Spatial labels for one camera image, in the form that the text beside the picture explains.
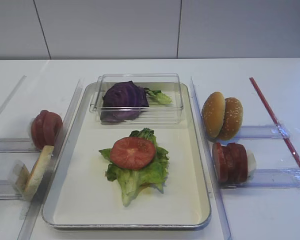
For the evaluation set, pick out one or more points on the small lettuce piece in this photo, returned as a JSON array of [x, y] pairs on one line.
[[158, 96]]

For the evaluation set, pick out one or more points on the green lettuce leaf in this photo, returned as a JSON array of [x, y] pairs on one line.
[[132, 181]]

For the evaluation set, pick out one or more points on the front meat patty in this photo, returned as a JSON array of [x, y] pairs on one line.
[[220, 163]]

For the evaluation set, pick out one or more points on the meat patty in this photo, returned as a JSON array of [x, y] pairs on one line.
[[233, 161], [241, 164], [220, 163]]

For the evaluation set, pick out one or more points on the middle meat patty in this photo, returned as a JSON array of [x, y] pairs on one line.
[[233, 161]]

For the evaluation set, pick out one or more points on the rear meat patty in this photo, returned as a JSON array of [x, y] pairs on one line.
[[241, 164]]

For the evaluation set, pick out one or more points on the tomato slice stack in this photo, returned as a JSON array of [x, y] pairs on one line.
[[45, 128]]

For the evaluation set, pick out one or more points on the white pusher behind patties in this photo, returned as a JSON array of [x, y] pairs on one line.
[[251, 163]]

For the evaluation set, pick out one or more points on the bread slice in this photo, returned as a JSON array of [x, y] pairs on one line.
[[37, 172]]

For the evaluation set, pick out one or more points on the pusher behind bread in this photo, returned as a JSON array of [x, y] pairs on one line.
[[21, 175]]

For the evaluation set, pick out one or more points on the purple cabbage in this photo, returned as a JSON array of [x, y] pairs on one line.
[[123, 94]]

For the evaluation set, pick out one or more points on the clear plastic container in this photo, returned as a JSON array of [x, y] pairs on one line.
[[156, 113]]

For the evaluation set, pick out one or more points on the silver metal tray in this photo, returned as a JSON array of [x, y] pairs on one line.
[[81, 197]]

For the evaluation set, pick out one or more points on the plain burger bun half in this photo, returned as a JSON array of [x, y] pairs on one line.
[[213, 112]]

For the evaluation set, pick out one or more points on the sesame burger bun half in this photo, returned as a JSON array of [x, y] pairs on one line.
[[233, 119]]

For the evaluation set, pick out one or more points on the red plastic strip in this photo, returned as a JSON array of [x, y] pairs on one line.
[[277, 122]]

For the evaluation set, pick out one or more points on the clear right guide rail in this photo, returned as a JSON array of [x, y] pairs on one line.
[[226, 230]]

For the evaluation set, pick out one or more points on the clear guide rail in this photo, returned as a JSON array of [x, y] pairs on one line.
[[36, 203], [226, 230]]

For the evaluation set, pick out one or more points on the clear bun dispenser rail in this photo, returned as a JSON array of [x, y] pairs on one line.
[[270, 131]]

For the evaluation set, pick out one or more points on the clear patty dispenser rail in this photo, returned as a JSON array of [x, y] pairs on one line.
[[269, 178]]

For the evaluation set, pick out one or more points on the clear tomato dispenser rail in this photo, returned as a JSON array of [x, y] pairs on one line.
[[17, 145]]

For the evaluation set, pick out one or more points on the clear far left rail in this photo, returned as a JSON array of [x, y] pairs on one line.
[[12, 93]]

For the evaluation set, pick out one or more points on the clear left guide rail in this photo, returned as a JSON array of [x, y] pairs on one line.
[[36, 203]]

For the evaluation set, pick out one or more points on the clear bread dispenser rail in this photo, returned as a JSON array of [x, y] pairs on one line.
[[7, 192]]

